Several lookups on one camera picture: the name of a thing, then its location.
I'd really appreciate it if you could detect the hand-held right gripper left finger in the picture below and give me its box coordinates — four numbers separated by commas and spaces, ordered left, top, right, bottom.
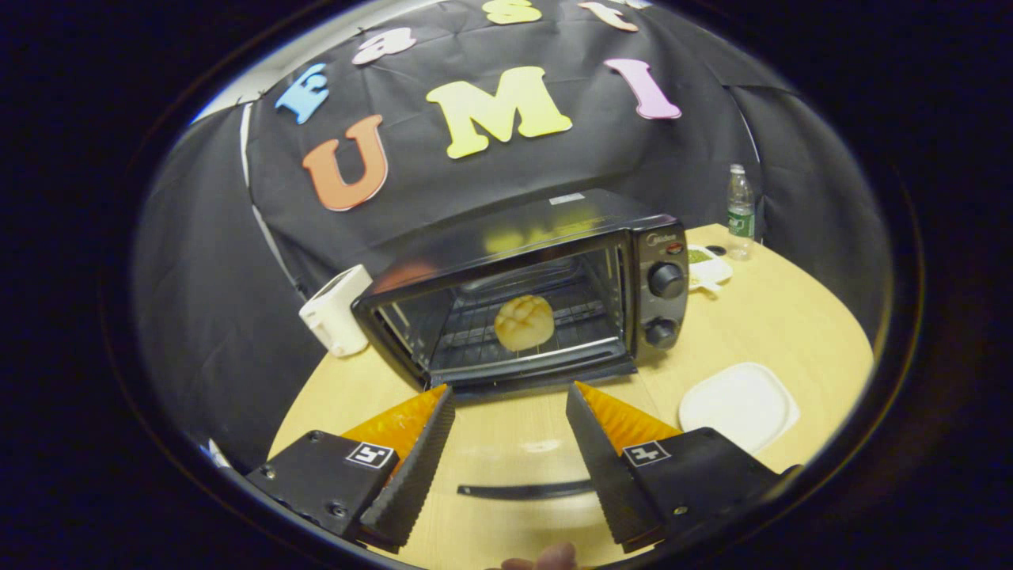
245, 385, 457, 553

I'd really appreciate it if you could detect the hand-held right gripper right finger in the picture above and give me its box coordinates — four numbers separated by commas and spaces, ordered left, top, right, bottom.
565, 381, 800, 553

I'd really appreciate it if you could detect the round golden bread bun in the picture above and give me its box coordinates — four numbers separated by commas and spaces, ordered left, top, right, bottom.
494, 294, 556, 352

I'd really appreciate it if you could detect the black electric oven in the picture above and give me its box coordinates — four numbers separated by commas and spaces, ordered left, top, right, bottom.
351, 188, 689, 501

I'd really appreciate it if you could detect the white square plate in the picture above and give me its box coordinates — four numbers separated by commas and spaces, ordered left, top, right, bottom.
679, 363, 801, 456

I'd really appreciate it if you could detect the white toaster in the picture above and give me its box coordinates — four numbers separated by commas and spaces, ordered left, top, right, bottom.
299, 264, 374, 358

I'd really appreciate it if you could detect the white divided tray of grains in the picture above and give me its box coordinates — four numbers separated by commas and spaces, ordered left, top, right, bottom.
687, 247, 734, 292

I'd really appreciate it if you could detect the clear plastic water bottle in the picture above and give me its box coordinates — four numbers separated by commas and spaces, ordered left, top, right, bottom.
727, 164, 757, 260

